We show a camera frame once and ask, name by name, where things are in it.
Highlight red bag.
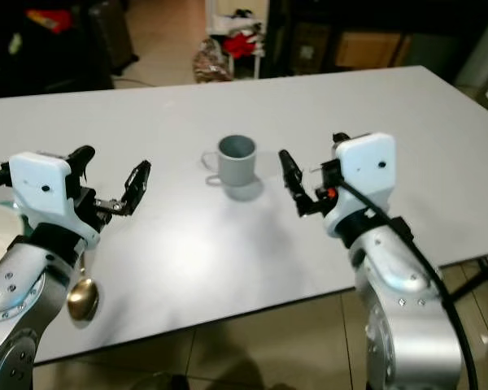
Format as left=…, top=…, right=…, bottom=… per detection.
left=26, top=8, right=73, bottom=34

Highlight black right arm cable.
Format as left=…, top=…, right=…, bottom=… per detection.
left=338, top=180, right=481, bottom=390

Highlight black suitcase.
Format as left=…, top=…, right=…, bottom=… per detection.
left=88, top=0, right=139, bottom=76

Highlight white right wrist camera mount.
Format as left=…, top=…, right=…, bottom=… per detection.
left=324, top=132, right=396, bottom=238

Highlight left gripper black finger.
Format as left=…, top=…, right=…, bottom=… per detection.
left=69, top=145, right=97, bottom=183
left=122, top=160, right=152, bottom=216

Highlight white ceramic bowl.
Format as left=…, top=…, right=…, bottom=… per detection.
left=0, top=203, right=29, bottom=274

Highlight grey ceramic mug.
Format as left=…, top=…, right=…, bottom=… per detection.
left=202, top=135, right=258, bottom=189

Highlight black metal table leg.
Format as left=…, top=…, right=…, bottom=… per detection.
left=451, top=253, right=488, bottom=303

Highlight red cloth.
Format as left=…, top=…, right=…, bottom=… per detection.
left=224, top=32, right=259, bottom=58

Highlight white storage rack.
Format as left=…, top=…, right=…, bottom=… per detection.
left=205, top=0, right=271, bottom=80

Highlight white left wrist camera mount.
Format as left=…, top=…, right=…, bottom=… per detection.
left=8, top=151, right=100, bottom=249

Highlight patterned brown bag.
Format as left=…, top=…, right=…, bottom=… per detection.
left=193, top=41, right=233, bottom=84

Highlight brown cardboard box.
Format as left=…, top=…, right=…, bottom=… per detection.
left=335, top=31, right=409, bottom=71

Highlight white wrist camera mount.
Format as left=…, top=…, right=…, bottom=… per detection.
left=8, top=151, right=100, bottom=249
left=324, top=132, right=396, bottom=238

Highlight gold metal spoon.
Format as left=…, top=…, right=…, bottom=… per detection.
left=67, top=252, right=101, bottom=323

